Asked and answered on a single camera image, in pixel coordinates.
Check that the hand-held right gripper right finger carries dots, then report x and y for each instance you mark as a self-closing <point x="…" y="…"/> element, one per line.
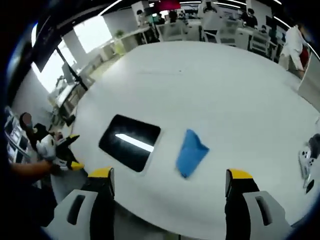
<point x="260" y="212"/>

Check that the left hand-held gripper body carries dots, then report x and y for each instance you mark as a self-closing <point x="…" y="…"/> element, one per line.
<point x="46" y="147"/>

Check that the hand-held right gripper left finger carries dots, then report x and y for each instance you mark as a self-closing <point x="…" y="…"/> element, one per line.
<point x="80" y="212"/>

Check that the black rectangular tray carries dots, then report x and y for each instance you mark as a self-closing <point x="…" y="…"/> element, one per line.
<point x="130" y="142"/>

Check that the blue cleaning cloth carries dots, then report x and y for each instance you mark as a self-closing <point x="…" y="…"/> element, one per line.
<point x="191" y="155"/>

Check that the grey office desk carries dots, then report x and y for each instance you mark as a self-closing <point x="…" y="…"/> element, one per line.
<point x="66" y="96"/>

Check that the person's dark clothing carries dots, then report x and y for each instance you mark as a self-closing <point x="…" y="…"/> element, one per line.
<point x="27" y="205"/>

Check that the small black device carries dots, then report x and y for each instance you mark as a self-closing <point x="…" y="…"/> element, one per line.
<point x="310" y="186"/>

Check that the white game controller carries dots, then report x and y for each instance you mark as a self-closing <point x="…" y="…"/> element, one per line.
<point x="306" y="162"/>

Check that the black display stand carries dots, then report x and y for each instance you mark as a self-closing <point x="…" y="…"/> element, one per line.
<point x="72" y="72"/>

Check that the large black display screen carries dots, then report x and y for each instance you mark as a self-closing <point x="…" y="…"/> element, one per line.
<point x="46" y="42"/>

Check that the green potted plant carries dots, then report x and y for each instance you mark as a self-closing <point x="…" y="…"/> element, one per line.
<point x="119" y="33"/>

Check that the red wall screen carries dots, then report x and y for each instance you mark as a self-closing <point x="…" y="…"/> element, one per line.
<point x="166" y="4"/>

